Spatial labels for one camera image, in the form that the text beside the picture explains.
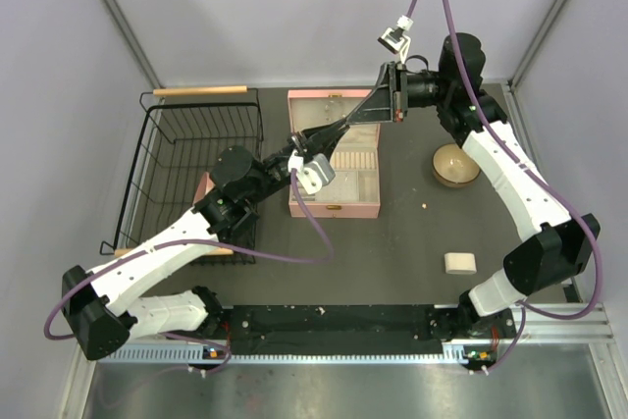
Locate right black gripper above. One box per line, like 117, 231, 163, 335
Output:
346, 63, 452, 127

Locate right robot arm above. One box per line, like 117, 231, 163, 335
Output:
348, 28, 602, 337

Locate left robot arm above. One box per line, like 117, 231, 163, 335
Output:
54, 120, 349, 360

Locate pink jewelry box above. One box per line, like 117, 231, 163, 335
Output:
288, 89, 381, 219

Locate brown ceramic bowl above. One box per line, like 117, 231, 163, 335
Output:
432, 143, 480, 188

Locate small beige pillow block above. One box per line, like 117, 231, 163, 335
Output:
444, 252, 477, 275

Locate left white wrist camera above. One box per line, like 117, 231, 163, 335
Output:
288, 150, 336, 195

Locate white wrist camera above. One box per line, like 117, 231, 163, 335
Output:
288, 150, 336, 195
378, 15, 413, 64

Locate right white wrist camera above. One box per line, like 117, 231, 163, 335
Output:
378, 15, 413, 64

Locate black wire basket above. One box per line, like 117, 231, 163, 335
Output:
99, 86, 264, 257

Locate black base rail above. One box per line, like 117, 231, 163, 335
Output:
166, 302, 516, 354

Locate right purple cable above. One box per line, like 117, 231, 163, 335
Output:
406, 0, 603, 374

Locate purple cable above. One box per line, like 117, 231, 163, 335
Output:
44, 168, 336, 374
406, 0, 603, 374

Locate grey slotted cable duct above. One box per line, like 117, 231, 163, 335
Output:
97, 340, 497, 366

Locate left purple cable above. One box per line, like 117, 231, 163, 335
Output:
44, 168, 336, 374

